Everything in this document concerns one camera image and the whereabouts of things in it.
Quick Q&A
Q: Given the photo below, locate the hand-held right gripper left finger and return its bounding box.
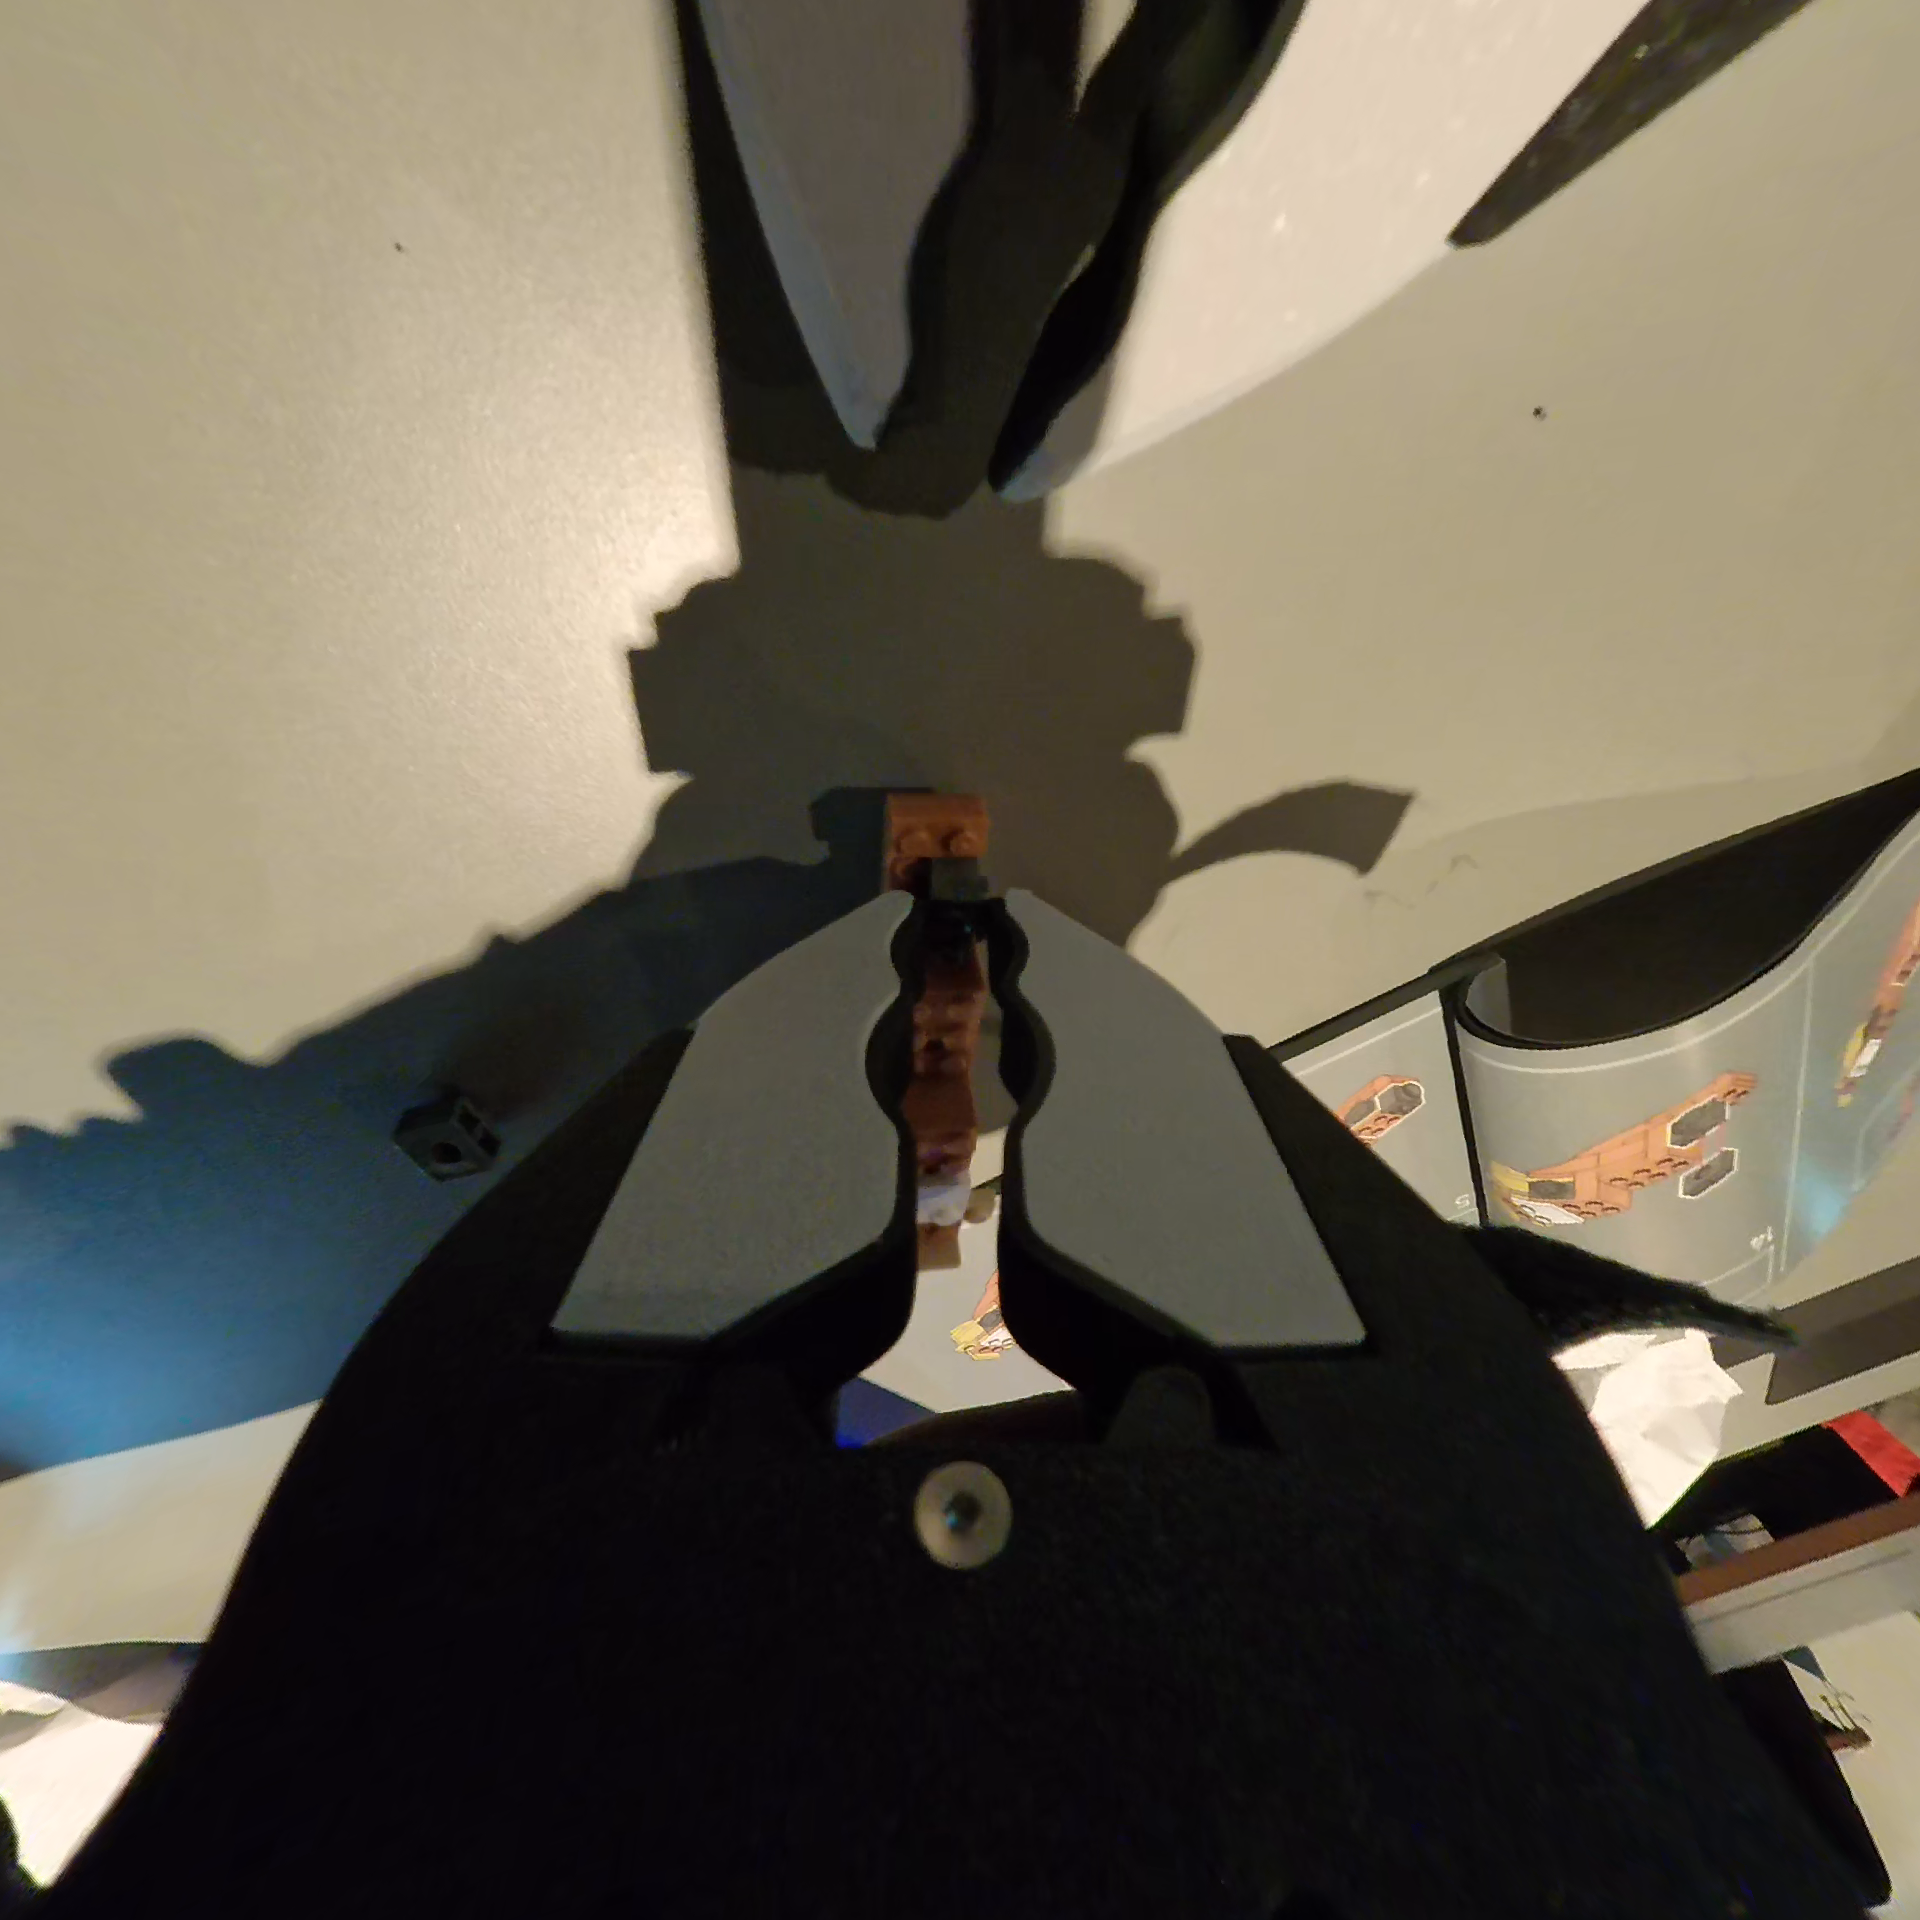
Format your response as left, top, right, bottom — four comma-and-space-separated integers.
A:
549, 890, 923, 1374

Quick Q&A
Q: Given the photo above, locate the crumpled white paper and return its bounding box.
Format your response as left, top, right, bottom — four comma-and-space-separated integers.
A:
1558, 1328, 1749, 1525

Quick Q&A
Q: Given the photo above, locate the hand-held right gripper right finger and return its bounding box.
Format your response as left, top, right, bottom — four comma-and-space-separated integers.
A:
997, 887, 1369, 1396

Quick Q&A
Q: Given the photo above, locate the brown toy brick model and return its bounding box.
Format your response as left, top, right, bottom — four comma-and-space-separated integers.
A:
881, 791, 1001, 1268

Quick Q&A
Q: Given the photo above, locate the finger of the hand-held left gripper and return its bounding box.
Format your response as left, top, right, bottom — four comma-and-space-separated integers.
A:
987, 0, 1654, 501
693, 0, 1116, 452

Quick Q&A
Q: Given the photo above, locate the grey desk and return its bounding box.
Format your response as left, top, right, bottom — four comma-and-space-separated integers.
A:
0, 0, 1920, 1652

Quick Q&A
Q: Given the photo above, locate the grey instruction booklet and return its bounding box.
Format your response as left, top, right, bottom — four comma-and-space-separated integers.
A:
1287, 772, 1920, 1359

